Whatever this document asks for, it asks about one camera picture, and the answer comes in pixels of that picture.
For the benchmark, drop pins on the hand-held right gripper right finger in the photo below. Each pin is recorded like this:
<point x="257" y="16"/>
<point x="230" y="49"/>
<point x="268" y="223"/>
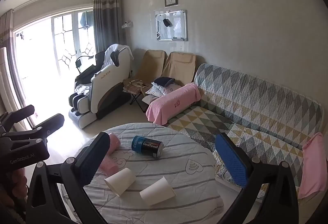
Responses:
<point x="232" y="160"/>

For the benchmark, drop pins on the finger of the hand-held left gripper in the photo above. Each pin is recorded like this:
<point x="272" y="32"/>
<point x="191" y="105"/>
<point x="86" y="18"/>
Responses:
<point x="50" y="121"/>
<point x="19" y="114"/>

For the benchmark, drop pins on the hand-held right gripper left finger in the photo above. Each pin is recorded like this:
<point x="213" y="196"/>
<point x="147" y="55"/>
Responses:
<point x="94" y="158"/>

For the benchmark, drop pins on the white paper cup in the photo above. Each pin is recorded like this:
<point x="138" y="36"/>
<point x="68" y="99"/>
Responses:
<point x="120" y="182"/>
<point x="157" y="191"/>

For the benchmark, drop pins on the pink plastic cup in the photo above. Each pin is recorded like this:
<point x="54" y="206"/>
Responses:
<point x="109" y="165"/>
<point x="114" y="142"/>

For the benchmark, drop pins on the person's left hand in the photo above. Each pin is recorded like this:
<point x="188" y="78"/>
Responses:
<point x="20" y="178"/>

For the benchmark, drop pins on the white standing air conditioner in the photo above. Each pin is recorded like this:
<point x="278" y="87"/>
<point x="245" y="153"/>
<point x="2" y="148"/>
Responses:
<point x="6" y="80"/>

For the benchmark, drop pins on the round table with striped cloth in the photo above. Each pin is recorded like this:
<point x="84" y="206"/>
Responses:
<point x="184" y="177"/>

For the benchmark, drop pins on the blue and black canister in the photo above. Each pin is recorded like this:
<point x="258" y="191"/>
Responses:
<point x="147" y="147"/>

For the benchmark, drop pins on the sofa with triangle-patterned cover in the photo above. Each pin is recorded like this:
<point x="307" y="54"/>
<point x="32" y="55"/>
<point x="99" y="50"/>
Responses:
<point x="256" y="111"/>

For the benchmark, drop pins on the white massage chair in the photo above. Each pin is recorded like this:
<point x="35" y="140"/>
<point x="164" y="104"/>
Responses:
<point x="102" y="85"/>

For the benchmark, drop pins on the grey and beige curtain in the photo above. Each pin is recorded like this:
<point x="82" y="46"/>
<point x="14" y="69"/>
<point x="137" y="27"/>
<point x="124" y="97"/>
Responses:
<point x="11" y="42"/>

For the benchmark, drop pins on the glass balcony door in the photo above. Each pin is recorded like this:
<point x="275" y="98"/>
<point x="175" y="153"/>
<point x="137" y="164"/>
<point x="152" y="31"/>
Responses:
<point x="64" y="42"/>

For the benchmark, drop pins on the pink towel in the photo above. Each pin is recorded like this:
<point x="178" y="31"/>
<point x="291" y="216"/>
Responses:
<point x="173" y="103"/>
<point x="312" y="165"/>

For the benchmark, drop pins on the plaid cloth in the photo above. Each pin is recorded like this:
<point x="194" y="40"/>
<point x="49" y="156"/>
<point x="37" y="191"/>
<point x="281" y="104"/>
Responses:
<point x="133" y="85"/>

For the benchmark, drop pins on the white printed pillow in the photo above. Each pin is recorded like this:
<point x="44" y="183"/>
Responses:
<point x="160" y="90"/>

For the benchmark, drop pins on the white cloth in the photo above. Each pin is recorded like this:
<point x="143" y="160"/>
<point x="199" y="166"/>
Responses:
<point x="123" y="49"/>

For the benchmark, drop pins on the dark folded cloth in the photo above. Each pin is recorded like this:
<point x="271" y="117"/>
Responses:
<point x="164" y="81"/>

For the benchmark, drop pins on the beige folding chair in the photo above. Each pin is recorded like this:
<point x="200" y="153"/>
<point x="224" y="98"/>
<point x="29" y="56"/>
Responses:
<point x="152" y="62"/>
<point x="179" y="65"/>

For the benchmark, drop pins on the black whiteboard marker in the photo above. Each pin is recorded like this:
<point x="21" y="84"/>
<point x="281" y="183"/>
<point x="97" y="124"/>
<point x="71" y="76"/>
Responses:
<point x="178" y="38"/>

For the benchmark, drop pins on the whiteboard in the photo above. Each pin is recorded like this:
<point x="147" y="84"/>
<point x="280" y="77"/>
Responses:
<point x="176" y="26"/>

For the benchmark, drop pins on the black whiteboard eraser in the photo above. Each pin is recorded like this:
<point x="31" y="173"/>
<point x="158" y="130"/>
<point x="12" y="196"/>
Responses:
<point x="167" y="22"/>

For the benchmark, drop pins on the white wall power strip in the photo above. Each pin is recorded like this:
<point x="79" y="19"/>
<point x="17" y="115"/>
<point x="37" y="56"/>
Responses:
<point x="127" y="24"/>

